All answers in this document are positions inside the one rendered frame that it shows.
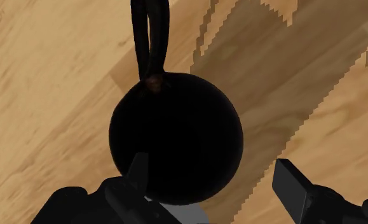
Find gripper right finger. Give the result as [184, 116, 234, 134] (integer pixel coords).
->
[271, 158, 368, 224]

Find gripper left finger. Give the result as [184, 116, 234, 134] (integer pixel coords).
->
[30, 151, 182, 224]

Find black round ball with loop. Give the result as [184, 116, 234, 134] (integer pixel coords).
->
[108, 0, 244, 206]

